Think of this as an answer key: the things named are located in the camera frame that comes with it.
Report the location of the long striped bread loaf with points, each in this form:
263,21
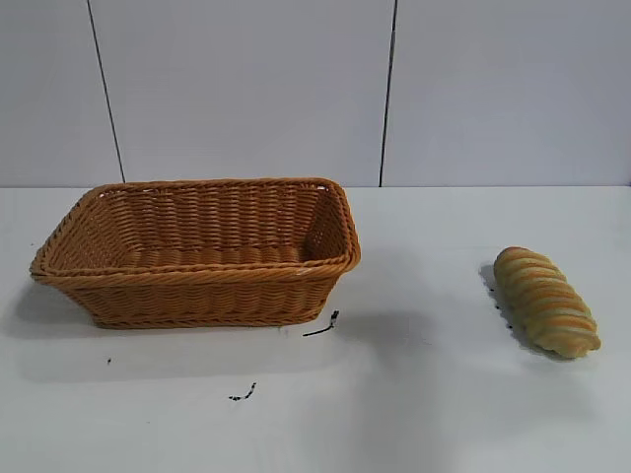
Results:
544,300

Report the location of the brown woven wicker basket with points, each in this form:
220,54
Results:
207,290

